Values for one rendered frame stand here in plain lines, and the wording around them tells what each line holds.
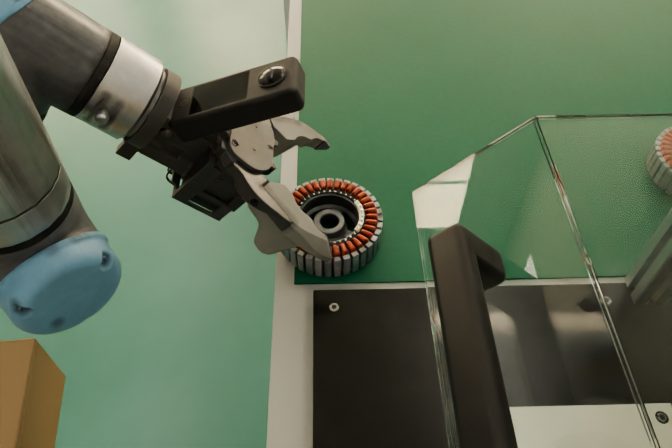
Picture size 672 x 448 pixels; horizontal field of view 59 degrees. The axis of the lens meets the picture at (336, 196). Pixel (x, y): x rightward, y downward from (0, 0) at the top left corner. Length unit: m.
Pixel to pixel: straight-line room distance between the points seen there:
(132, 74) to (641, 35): 0.77
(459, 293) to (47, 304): 0.27
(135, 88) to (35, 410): 0.27
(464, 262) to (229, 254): 1.35
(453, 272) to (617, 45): 0.78
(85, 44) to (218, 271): 1.12
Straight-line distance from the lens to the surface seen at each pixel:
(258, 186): 0.51
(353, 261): 0.59
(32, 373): 0.55
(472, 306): 0.24
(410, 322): 0.57
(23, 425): 0.53
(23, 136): 0.35
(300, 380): 0.56
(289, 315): 0.59
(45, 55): 0.48
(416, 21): 0.96
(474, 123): 0.79
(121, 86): 0.49
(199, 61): 2.20
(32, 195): 0.37
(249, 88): 0.49
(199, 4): 2.51
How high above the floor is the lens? 1.26
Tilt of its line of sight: 49 degrees down
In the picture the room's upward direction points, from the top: straight up
